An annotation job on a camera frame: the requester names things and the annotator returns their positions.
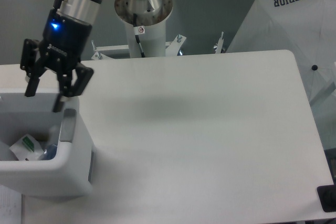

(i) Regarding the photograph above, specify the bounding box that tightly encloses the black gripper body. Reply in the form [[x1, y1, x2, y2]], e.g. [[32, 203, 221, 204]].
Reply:
[[39, 8, 92, 76]]

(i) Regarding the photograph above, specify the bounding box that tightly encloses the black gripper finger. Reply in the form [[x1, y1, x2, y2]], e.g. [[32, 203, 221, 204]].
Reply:
[[53, 62, 94, 113], [20, 39, 46, 97]]

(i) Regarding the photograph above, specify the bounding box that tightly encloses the clear plastic water bottle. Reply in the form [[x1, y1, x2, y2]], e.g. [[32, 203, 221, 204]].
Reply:
[[39, 144, 58, 161]]

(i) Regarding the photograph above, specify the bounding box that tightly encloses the white green plastic package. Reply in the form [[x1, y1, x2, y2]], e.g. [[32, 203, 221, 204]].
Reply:
[[9, 125, 60, 161]]

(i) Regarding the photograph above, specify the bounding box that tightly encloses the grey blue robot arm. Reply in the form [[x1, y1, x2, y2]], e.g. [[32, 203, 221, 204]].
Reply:
[[20, 0, 172, 112]]

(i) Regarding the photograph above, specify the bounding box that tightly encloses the white plastic trash can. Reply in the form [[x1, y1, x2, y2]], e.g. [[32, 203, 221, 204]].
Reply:
[[1, 88, 96, 197]]

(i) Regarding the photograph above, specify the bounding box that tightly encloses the white superior umbrella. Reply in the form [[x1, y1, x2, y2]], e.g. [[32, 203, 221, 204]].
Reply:
[[226, 0, 336, 141]]

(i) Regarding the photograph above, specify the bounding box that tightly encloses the black device at edge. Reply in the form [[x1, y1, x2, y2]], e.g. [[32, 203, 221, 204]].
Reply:
[[317, 185, 335, 212]]

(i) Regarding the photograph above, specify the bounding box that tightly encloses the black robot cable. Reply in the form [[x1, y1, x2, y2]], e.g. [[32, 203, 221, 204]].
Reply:
[[132, 13, 146, 58]]

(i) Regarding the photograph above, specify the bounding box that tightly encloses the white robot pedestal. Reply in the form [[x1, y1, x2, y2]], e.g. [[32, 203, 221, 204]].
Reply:
[[124, 21, 166, 58]]

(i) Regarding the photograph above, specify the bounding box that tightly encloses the white metal base frame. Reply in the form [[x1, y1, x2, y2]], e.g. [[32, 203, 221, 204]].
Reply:
[[91, 32, 227, 60]]

